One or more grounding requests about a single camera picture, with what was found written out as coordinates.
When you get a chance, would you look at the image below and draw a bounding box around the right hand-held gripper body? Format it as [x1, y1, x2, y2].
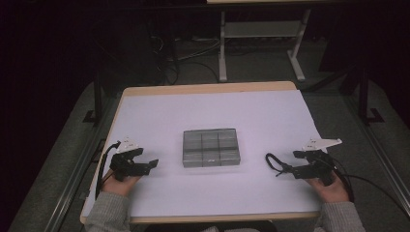
[303, 137, 343, 188]

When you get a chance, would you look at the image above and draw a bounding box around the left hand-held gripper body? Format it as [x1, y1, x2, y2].
[109, 136, 143, 182]

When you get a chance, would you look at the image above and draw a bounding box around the black looped cord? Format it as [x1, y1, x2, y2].
[265, 153, 294, 178]

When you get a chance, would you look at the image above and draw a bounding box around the clear plastic compartment box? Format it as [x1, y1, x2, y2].
[182, 128, 242, 168]

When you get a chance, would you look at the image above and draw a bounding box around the person's left hand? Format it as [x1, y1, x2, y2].
[102, 175, 141, 197]

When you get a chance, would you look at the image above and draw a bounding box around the person's right hand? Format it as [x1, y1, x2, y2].
[306, 175, 351, 204]

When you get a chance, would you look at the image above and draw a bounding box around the black metal stand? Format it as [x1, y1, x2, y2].
[357, 66, 385, 125]
[82, 73, 104, 125]

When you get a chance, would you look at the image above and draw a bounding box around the white paper sheet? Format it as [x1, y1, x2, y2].
[81, 90, 324, 218]

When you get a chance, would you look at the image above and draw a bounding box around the left hand-held gripper black cable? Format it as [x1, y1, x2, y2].
[95, 140, 122, 199]

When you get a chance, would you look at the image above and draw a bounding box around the hand-held gripper black cable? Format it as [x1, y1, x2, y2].
[95, 140, 122, 199]
[322, 154, 410, 220]

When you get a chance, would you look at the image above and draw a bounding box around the right hand-held gripper black cable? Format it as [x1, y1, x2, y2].
[322, 154, 410, 220]

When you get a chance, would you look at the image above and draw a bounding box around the metal floor rail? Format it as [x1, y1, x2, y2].
[44, 96, 114, 232]
[344, 96, 410, 211]

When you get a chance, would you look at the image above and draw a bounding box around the tangle of floor cables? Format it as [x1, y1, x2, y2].
[148, 35, 223, 85]

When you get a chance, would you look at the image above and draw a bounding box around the white metal desk frame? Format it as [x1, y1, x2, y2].
[206, 0, 312, 83]

